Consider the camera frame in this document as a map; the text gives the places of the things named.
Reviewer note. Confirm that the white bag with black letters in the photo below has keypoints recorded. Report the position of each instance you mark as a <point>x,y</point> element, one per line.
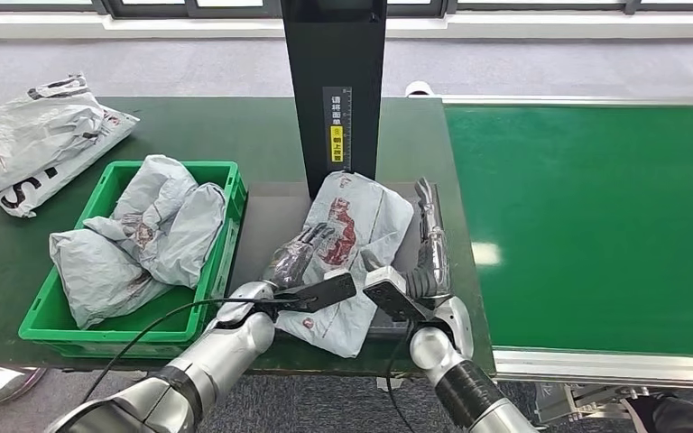
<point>24,194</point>

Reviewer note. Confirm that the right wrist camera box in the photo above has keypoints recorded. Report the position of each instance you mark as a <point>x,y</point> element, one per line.
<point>394,296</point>

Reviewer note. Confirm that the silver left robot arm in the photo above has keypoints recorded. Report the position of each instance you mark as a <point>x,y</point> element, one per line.
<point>221,358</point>

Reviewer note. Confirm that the plain grey parcel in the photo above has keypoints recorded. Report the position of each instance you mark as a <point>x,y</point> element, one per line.
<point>161,203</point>

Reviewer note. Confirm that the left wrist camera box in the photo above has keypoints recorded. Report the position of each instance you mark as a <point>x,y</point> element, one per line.
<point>328,291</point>

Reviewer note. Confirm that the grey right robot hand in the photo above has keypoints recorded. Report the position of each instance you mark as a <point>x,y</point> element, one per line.
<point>436,257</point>

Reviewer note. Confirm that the metal conveyor support bracket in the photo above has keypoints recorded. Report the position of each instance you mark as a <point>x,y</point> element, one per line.
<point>585,400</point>

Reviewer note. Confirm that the grey parcel with red print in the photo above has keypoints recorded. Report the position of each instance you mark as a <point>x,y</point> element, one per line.
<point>376,209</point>

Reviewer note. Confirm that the dark green table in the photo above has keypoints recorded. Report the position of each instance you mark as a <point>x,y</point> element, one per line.
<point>203,131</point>

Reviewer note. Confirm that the green conveyor belt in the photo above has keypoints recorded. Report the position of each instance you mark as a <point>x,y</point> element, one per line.
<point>561,209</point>

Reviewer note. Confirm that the white table foot bracket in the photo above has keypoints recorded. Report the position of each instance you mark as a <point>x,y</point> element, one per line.
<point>389,383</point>

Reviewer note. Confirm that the green plastic crate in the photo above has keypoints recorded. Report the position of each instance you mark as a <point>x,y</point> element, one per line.
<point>161,317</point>

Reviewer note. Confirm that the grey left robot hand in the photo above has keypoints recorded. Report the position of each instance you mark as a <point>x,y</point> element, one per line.
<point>295,260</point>

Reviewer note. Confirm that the crumpled white plastic bag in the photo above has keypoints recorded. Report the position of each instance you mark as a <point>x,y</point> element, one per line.
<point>35,131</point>

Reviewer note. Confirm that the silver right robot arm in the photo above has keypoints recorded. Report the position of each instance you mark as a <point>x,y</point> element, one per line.
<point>460,382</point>

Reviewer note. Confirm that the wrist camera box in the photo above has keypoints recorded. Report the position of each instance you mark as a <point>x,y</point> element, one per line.
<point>328,291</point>
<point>394,296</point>

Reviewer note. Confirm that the black inbound scanner machine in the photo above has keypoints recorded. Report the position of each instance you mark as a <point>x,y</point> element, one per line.
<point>334,60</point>

